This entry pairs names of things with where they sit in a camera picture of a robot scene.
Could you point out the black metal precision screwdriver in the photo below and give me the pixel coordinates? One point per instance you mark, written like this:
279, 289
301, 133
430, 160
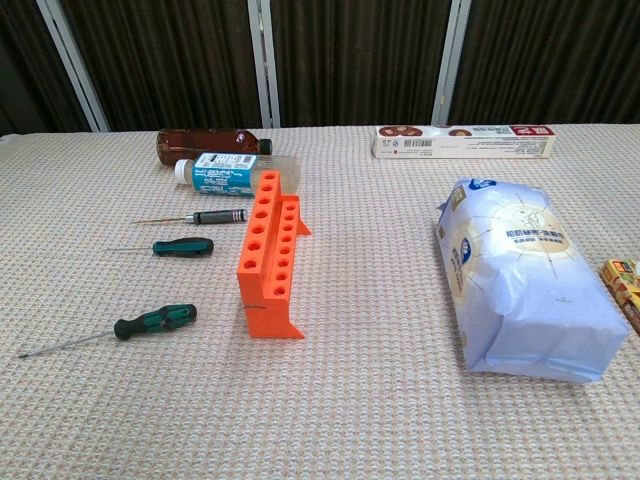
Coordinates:
220, 216

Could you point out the clear bottle blue label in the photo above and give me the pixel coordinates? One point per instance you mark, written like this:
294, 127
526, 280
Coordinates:
220, 175

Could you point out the large green black screwdriver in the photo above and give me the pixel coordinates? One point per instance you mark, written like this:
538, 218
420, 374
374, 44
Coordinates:
160, 320

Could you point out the orange plastic screwdriver rack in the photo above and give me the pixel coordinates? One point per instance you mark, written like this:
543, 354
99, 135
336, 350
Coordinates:
255, 310

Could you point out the brown tea bottle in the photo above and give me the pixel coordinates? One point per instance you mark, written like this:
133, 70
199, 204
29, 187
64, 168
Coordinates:
200, 140

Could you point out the beige woven tablecloth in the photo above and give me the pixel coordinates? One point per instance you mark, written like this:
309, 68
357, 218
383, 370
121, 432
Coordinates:
350, 400

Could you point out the long white cookie box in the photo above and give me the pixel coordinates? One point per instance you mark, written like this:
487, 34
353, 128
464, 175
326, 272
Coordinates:
465, 145

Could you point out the dark pleated curtain panel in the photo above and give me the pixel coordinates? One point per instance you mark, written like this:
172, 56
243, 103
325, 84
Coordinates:
175, 60
20, 60
550, 60
350, 60

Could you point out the pale blue tissue pack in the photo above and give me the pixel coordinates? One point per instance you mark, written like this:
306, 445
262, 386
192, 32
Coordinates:
530, 280

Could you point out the yellow snack box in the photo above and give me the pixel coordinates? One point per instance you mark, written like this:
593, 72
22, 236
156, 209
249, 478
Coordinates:
625, 285

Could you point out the grey metal frame post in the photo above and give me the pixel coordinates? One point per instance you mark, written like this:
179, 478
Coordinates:
75, 70
264, 65
450, 65

